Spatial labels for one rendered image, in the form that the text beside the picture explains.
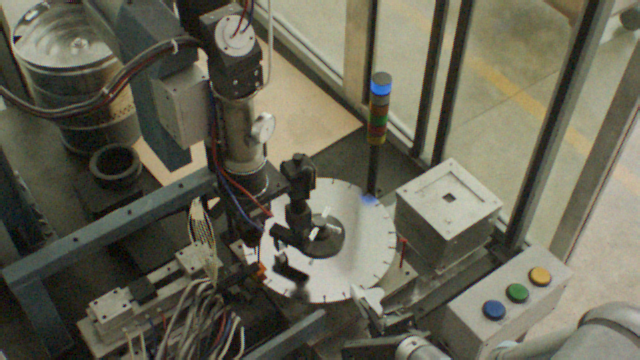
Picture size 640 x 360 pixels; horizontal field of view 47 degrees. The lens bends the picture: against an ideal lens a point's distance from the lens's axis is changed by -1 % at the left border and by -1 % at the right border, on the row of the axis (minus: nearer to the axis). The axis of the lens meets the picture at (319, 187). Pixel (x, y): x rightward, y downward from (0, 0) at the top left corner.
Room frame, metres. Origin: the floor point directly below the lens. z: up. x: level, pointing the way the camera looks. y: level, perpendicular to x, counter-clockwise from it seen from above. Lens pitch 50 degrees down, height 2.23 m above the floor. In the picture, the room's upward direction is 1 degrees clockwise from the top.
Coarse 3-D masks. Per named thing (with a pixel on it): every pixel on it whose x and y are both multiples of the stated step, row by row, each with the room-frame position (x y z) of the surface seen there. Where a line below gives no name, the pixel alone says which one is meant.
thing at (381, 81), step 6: (378, 72) 1.23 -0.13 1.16; (384, 72) 1.23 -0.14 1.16; (372, 78) 1.21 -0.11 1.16; (378, 78) 1.21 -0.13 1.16; (384, 78) 1.21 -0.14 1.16; (390, 78) 1.21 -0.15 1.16; (372, 84) 1.21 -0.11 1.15; (378, 84) 1.19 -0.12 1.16; (384, 84) 1.19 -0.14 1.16; (390, 84) 1.20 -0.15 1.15; (372, 90) 1.20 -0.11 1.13; (378, 90) 1.19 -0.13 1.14; (384, 90) 1.19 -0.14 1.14; (390, 90) 1.20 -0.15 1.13
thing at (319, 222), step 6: (324, 210) 0.97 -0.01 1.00; (318, 216) 0.95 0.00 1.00; (324, 216) 0.95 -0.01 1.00; (312, 222) 0.94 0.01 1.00; (318, 222) 0.93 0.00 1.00; (324, 222) 0.93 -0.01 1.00; (318, 228) 0.92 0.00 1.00; (324, 228) 0.93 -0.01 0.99; (330, 228) 0.92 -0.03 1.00; (336, 228) 0.92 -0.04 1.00; (312, 234) 0.91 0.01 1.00; (318, 234) 0.92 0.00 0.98
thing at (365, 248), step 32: (320, 192) 1.06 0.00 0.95; (352, 192) 1.06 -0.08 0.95; (352, 224) 0.97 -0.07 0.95; (384, 224) 0.97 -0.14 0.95; (256, 256) 0.88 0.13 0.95; (288, 256) 0.88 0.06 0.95; (352, 256) 0.89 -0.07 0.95; (384, 256) 0.89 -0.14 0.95; (288, 288) 0.80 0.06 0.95; (320, 288) 0.81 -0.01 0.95
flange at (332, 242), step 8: (312, 216) 0.98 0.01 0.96; (328, 216) 0.98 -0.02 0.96; (336, 224) 0.96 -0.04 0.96; (304, 232) 0.94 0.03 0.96; (328, 232) 0.93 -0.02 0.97; (336, 232) 0.94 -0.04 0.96; (344, 232) 0.94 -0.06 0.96; (312, 240) 0.92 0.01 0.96; (320, 240) 0.92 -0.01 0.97; (328, 240) 0.92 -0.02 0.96; (336, 240) 0.92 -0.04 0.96; (312, 248) 0.90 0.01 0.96; (320, 248) 0.90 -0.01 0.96; (328, 248) 0.90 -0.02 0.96; (336, 248) 0.90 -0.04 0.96; (320, 256) 0.88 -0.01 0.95
